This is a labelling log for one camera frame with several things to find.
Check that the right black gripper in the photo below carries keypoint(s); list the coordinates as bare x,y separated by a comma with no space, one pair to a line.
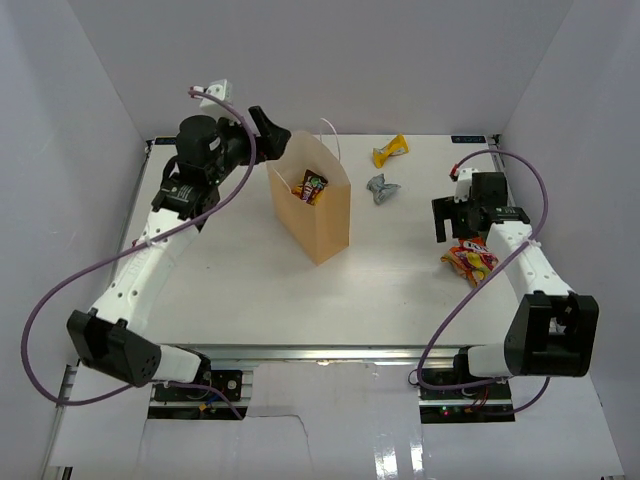
448,209

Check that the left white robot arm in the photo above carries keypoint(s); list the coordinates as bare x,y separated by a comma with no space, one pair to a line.
109,337

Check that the yellow snack bar wrapper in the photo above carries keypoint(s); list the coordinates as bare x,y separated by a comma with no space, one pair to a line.
309,194

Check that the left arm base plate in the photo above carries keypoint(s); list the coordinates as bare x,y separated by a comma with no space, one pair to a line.
223,399

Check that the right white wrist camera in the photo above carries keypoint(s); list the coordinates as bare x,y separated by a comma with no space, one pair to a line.
462,178

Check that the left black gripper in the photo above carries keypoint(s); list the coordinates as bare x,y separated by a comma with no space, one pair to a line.
272,138

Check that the purple M&M's packet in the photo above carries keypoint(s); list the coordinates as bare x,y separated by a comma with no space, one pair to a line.
313,179

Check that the silver wrapper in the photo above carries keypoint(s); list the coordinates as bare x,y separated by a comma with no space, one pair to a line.
381,190

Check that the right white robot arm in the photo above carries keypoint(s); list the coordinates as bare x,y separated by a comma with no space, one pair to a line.
553,330

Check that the small yellow candy wrapper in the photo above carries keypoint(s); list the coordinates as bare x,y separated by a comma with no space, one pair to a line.
395,147

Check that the orange fruit candy bag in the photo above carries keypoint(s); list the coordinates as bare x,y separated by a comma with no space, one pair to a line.
471,260

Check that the brown paper bag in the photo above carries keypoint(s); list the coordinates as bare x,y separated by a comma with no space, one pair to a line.
322,230

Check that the aluminium front rail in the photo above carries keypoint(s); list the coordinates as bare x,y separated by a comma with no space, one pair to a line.
309,352

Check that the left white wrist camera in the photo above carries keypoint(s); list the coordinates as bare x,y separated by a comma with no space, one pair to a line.
220,89

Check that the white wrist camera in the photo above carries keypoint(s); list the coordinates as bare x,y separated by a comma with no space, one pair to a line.
220,89
462,178

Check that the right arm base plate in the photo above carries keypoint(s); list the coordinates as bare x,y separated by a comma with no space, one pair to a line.
478,405

